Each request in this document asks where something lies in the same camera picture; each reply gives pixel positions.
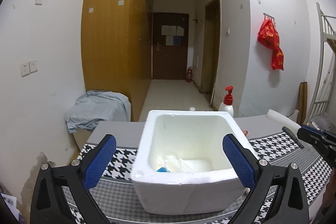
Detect blue face mask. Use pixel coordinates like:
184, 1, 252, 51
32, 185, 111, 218
157, 167, 169, 172

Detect white foam sheet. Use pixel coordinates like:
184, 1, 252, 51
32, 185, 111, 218
163, 152, 213, 173

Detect person's right hand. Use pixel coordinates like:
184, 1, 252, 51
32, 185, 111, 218
319, 168, 335, 224

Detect black smartphone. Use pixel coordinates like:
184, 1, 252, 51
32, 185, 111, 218
282, 126, 305, 149

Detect white lotion pump bottle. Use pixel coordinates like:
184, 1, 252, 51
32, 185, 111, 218
218, 86, 234, 117

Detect red hanging bag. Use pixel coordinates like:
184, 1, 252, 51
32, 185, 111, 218
257, 16, 284, 71

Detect light blue crumpled cloth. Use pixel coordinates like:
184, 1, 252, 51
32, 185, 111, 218
65, 90, 131, 134

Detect white styrofoam box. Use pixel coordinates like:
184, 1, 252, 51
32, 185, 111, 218
131, 110, 254, 215

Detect side wooden door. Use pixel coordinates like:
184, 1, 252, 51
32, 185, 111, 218
201, 0, 222, 108

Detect red fire extinguisher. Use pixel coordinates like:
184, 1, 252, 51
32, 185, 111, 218
186, 67, 193, 83

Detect dark brown entrance door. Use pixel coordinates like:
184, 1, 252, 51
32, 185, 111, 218
153, 12, 189, 80

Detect wooden wardrobe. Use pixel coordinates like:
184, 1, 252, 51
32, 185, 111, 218
81, 0, 153, 122

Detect metal bunk bed frame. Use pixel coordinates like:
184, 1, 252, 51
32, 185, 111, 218
305, 3, 335, 124

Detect wooden sticks by wall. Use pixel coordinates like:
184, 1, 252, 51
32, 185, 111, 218
297, 82, 307, 125

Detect white wall socket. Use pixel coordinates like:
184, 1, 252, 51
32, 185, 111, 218
20, 63, 30, 77

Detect white wall switch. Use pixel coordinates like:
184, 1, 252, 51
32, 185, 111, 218
29, 60, 38, 73

